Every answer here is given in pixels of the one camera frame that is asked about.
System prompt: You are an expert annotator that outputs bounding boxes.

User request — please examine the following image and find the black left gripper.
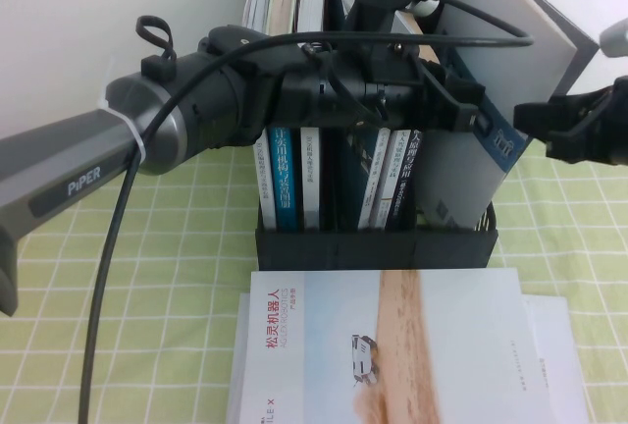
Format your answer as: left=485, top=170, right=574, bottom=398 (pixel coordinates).
left=277, top=35, right=493, bottom=134

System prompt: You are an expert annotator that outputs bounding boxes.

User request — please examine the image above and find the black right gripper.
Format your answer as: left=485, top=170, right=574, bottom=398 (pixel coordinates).
left=512, top=78, right=628, bottom=167

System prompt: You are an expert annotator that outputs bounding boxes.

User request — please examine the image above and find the AgileX brochure grey back cover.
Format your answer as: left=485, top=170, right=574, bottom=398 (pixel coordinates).
left=416, top=0, right=578, bottom=230

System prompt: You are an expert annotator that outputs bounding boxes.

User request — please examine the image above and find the black blue mobile robot book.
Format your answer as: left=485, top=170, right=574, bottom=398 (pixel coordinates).
left=392, top=11, right=442, bottom=66

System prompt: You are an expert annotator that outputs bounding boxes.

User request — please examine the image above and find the black spine mobile robot book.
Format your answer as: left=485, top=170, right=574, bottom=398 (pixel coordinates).
left=386, top=127, right=424, bottom=229

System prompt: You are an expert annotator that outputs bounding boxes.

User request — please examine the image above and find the white spine grey-foot book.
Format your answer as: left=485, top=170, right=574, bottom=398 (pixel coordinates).
left=375, top=127, right=412, bottom=229

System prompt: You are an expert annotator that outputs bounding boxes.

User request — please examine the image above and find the thick white orange-band book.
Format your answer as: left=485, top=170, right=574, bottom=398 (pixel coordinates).
left=297, top=0, right=328, bottom=230

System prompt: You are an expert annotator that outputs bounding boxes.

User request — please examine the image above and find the black plastic book holder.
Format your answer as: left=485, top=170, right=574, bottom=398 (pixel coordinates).
left=247, top=0, right=499, bottom=271

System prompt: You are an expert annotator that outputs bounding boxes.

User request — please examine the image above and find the blue spine mechanical design book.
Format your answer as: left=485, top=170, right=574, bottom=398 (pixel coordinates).
left=267, top=0, right=301, bottom=230

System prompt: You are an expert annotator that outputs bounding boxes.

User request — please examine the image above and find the thin white orange-band book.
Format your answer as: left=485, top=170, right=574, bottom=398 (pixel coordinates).
left=242, top=0, right=279, bottom=229

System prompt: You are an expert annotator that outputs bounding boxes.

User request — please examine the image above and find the plain white booklet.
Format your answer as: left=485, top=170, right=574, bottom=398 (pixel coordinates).
left=519, top=293, right=588, bottom=424

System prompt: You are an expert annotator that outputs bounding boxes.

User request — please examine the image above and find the AgileX brochure white cover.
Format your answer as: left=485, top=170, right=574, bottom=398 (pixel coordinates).
left=234, top=269, right=541, bottom=424

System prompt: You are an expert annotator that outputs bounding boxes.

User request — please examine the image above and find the green checked tablecloth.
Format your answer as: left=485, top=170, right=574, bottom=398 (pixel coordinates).
left=0, top=124, right=628, bottom=424

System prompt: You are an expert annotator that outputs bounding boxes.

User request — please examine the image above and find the black camera cable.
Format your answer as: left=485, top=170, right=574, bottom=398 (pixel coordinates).
left=76, top=0, right=536, bottom=424

